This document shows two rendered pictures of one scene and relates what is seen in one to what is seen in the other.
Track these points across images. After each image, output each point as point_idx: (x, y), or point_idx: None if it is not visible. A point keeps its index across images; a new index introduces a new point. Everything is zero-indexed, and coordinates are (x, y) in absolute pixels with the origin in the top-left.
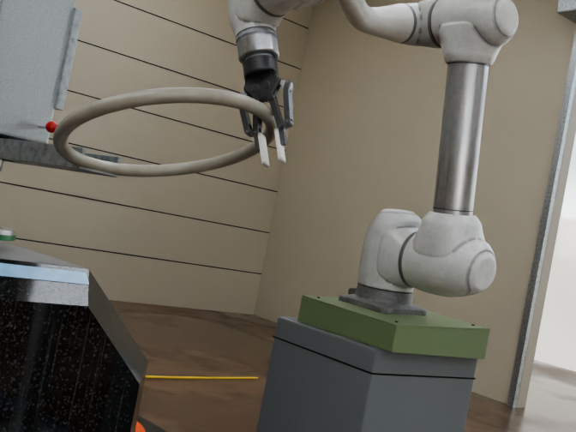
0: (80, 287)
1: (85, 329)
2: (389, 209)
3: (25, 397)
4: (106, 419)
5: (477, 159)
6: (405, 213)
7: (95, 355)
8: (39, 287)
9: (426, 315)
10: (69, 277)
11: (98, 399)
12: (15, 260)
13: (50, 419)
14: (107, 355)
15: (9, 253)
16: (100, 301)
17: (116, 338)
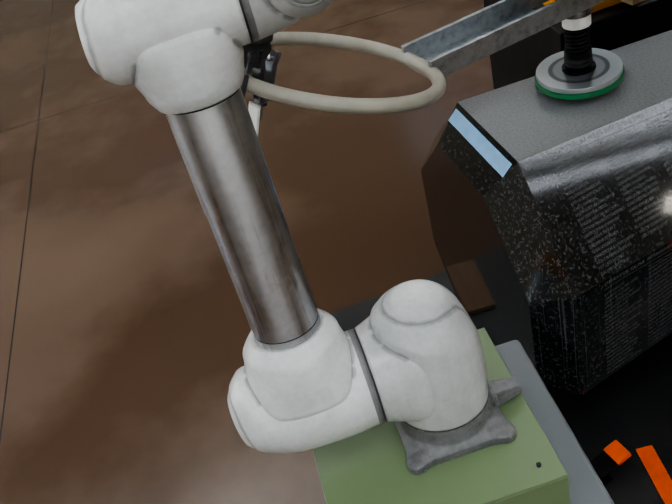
0: (494, 175)
1: (486, 216)
2: (403, 282)
3: (473, 243)
4: (516, 312)
5: (228, 266)
6: (382, 300)
7: (497, 246)
8: (471, 158)
9: (410, 473)
10: (496, 161)
11: (507, 287)
12: (480, 124)
13: (488, 274)
14: (503, 253)
15: (542, 112)
16: (515, 199)
17: (516, 244)
